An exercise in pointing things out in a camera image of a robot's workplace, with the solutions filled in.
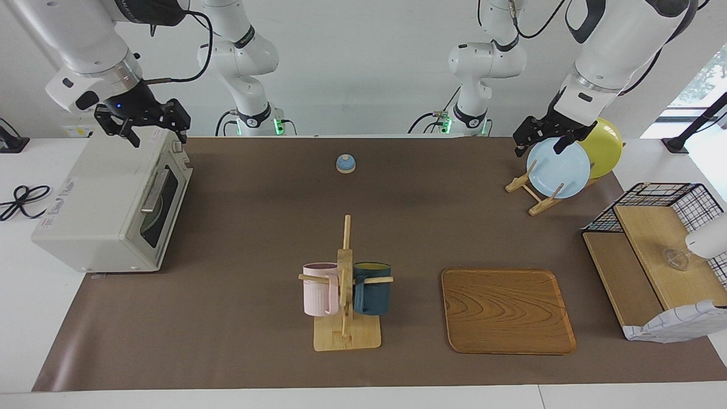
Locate beige toaster oven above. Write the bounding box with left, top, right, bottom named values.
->
left=31, top=126, right=194, bottom=274

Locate mint green plate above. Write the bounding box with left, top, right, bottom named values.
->
left=141, top=190, right=171, bottom=235

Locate light blue plate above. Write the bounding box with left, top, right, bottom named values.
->
left=527, top=138, right=591, bottom=199

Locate yellow plate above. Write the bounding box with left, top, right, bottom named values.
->
left=576, top=118, right=624, bottom=179

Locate wooden plate rack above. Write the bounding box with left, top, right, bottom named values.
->
left=505, top=160, right=603, bottom=216

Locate small clear glass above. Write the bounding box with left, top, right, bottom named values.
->
left=659, top=244, right=691, bottom=271

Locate brown wooden tray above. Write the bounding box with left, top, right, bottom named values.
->
left=441, top=267, right=577, bottom=356

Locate white rounded device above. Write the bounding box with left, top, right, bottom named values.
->
left=684, top=213, right=727, bottom=260

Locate brown table mat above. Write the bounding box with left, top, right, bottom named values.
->
left=32, top=136, right=727, bottom=393

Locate pink mug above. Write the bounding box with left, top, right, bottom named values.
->
left=302, top=262, right=340, bottom=317

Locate dark blue mug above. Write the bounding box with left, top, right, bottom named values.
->
left=352, top=261, right=392, bottom=316

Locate wooden mug tree stand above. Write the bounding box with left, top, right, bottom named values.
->
left=298, top=215, right=394, bottom=352

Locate black right arm base cable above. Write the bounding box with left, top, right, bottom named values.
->
left=215, top=110, right=239, bottom=137

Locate black arm base cable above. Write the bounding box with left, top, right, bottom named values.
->
left=215, top=110, right=239, bottom=137
left=408, top=85, right=462, bottom=135

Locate black left arm base cable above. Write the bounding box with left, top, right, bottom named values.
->
left=408, top=85, right=462, bottom=135

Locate black desk mount base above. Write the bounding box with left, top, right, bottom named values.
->
left=0, top=118, right=30, bottom=153

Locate wooden shelf with wire basket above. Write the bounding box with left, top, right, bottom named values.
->
left=581, top=182, right=727, bottom=341

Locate black coiled cable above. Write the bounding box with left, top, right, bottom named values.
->
left=0, top=185, right=52, bottom=222

